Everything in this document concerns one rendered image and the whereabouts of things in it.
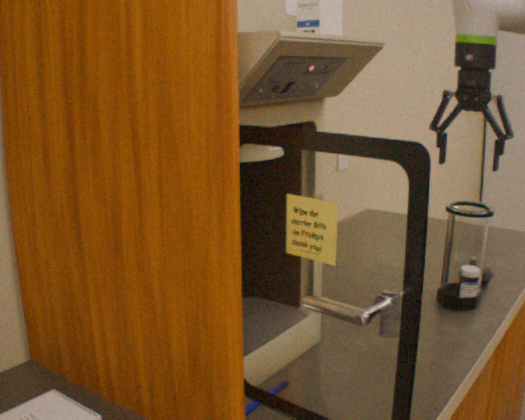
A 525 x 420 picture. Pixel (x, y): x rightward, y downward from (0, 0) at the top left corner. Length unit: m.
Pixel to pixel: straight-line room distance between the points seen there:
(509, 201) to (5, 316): 3.24
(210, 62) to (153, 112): 0.11
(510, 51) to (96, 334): 3.23
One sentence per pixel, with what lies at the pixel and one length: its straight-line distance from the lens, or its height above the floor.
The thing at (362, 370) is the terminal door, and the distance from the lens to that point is 0.75.
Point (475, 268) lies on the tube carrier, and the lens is 1.36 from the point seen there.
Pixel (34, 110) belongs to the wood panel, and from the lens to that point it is 0.99.
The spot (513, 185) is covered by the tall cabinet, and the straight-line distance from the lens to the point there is 3.87.
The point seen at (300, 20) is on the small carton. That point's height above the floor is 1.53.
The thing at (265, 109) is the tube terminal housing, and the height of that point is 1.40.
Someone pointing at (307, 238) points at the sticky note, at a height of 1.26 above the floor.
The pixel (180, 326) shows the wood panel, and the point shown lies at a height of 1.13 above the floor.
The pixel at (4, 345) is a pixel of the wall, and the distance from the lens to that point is 1.20.
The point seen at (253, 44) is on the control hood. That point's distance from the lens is 0.77.
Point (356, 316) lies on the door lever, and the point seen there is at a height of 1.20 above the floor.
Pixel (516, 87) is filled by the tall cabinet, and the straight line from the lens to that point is 3.81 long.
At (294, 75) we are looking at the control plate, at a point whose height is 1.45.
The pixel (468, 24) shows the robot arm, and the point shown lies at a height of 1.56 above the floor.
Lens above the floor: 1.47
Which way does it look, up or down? 14 degrees down
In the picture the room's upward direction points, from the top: 1 degrees counter-clockwise
